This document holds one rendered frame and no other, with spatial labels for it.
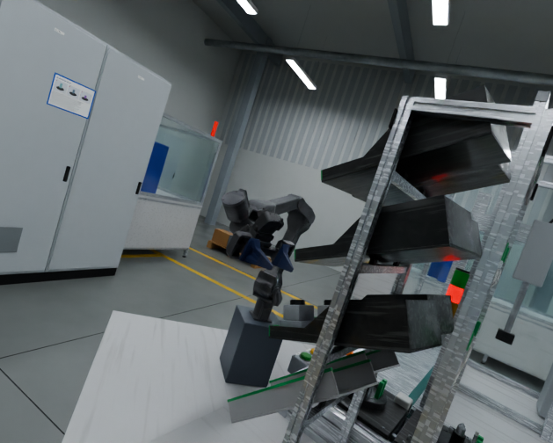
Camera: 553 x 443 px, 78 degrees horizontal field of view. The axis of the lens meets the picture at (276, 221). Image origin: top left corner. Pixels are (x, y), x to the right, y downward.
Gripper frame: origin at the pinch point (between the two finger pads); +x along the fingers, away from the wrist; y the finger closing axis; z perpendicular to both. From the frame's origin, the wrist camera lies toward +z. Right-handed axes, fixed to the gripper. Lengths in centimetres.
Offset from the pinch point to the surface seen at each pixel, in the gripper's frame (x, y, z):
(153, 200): -371, 149, -140
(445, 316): 31.3, 16.8, 10.2
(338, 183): 8.0, -3.8, 23.0
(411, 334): 34.3, -5.5, 10.2
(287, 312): 13.4, -4.2, -3.6
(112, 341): -33, -10, -55
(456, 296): 20, 61, 7
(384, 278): -191, 498, -111
